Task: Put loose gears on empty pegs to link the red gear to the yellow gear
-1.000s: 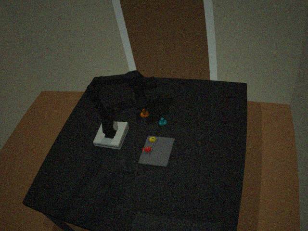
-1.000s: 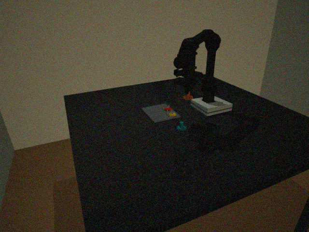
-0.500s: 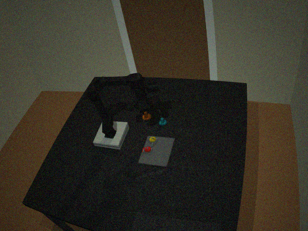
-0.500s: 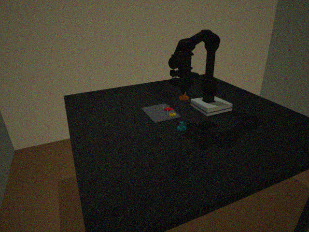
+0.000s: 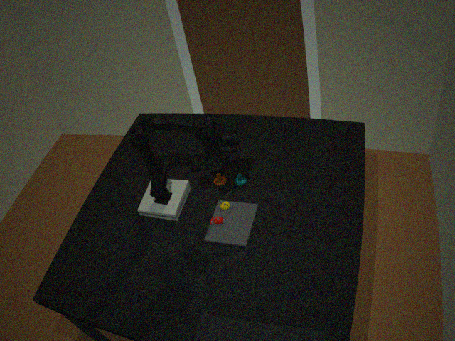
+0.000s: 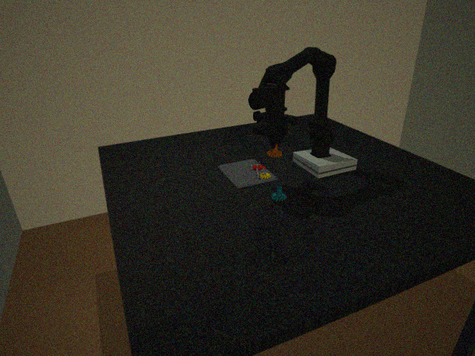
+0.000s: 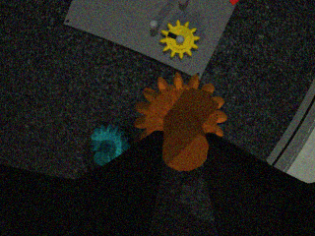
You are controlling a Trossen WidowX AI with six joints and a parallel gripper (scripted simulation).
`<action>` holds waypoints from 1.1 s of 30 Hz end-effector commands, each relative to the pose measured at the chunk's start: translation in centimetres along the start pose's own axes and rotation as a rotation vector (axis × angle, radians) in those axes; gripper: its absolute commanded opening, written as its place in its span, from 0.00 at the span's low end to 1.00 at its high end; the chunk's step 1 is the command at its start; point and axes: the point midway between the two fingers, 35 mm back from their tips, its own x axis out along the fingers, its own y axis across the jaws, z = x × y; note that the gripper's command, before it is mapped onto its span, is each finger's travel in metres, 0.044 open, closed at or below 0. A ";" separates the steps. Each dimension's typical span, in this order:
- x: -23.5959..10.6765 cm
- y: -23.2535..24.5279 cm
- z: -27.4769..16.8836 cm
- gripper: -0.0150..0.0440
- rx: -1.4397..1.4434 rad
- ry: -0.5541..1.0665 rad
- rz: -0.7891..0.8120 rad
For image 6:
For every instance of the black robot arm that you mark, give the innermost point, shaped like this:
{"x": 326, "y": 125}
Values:
{"x": 323, "y": 67}

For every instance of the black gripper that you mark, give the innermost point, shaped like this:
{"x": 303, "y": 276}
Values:
{"x": 276, "y": 128}

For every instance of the teal gear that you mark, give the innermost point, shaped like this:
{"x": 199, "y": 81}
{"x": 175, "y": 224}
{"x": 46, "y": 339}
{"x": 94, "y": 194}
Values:
{"x": 278, "y": 195}

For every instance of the orange gear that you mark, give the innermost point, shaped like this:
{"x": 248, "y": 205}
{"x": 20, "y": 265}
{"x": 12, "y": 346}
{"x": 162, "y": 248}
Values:
{"x": 274, "y": 152}

